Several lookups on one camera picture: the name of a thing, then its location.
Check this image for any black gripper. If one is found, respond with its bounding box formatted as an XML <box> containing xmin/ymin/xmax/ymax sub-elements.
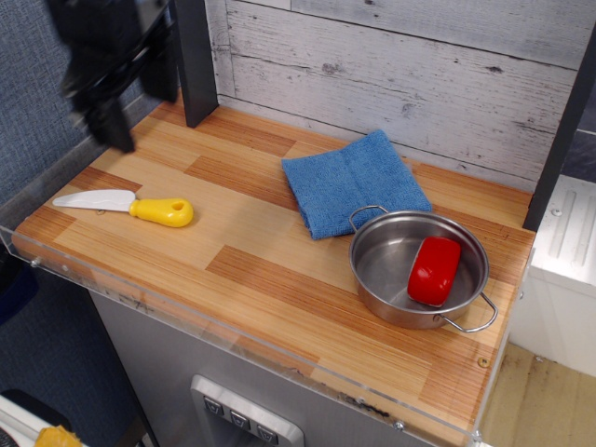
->
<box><xmin>50</xmin><ymin>1</ymin><xmax>178</xmax><ymax>153</ymax></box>

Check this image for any toy knife yellow handle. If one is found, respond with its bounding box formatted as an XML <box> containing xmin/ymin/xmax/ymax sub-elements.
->
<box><xmin>52</xmin><ymin>189</ymin><xmax>195</xmax><ymax>228</ymax></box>

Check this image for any blue cloth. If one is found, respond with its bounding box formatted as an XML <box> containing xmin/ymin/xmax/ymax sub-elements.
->
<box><xmin>281</xmin><ymin>130</ymin><xmax>432</xmax><ymax>240</ymax></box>

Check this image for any clear acrylic guard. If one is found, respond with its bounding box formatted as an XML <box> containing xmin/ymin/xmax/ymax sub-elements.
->
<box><xmin>0</xmin><ymin>67</ymin><xmax>536</xmax><ymax>447</ymax></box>

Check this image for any steel pot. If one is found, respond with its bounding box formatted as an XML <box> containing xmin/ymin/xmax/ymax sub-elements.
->
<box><xmin>349</xmin><ymin>207</ymin><xmax>498</xmax><ymax>333</ymax></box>

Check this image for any silver dispenser panel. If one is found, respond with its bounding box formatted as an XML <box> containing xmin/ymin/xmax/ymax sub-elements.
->
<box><xmin>191</xmin><ymin>374</ymin><xmax>305</xmax><ymax>447</ymax></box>

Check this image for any red toy cheese wheel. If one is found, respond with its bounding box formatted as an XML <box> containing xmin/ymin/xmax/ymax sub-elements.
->
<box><xmin>407</xmin><ymin>237</ymin><xmax>462</xmax><ymax>307</ymax></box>

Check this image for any yellow object bottom left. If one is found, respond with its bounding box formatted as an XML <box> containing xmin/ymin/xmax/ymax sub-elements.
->
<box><xmin>34</xmin><ymin>426</ymin><xmax>83</xmax><ymax>447</ymax></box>

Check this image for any white ribbed box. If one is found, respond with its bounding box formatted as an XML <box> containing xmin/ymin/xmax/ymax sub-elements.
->
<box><xmin>509</xmin><ymin>175</ymin><xmax>595</xmax><ymax>376</ymax></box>

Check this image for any dark grey left post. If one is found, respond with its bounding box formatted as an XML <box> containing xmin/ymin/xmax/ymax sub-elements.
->
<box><xmin>171</xmin><ymin>0</ymin><xmax>219</xmax><ymax>128</ymax></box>

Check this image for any dark grey post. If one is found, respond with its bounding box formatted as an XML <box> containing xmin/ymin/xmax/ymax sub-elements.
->
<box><xmin>522</xmin><ymin>29</ymin><xmax>595</xmax><ymax>232</ymax></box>
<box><xmin>171</xmin><ymin>0</ymin><xmax>219</xmax><ymax>128</ymax></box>

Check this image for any dark grey right post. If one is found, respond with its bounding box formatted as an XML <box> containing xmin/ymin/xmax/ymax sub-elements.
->
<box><xmin>522</xmin><ymin>29</ymin><xmax>595</xmax><ymax>232</ymax></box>

